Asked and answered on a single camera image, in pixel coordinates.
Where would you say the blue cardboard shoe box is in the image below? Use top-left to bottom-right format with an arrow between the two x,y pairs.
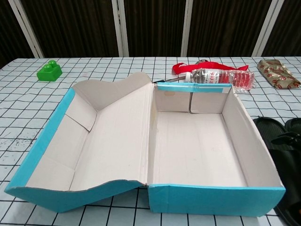
4,72 -> 288,216

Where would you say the gold foil snack packet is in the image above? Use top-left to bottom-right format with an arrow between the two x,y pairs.
256,58 -> 301,90

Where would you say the white partition frame post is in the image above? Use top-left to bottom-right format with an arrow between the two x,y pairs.
253,0 -> 285,57
180,0 -> 200,57
111,0 -> 129,57
7,0 -> 45,59

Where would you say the red ribbon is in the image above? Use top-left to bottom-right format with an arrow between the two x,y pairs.
171,61 -> 250,76

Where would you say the metal spoon with black handle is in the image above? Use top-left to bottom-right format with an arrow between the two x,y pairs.
152,59 -> 210,83

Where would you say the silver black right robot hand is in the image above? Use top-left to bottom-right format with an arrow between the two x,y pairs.
270,131 -> 301,151

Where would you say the white blue checked tablecloth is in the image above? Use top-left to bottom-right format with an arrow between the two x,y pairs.
0,56 -> 301,226

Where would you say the black clog shoe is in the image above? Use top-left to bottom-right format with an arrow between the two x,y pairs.
284,117 -> 301,134
253,116 -> 301,226

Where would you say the green toy building block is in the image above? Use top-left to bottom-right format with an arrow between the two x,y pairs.
36,60 -> 63,83

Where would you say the clear plastic bottle red label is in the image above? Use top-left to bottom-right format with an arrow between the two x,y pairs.
184,68 -> 256,94

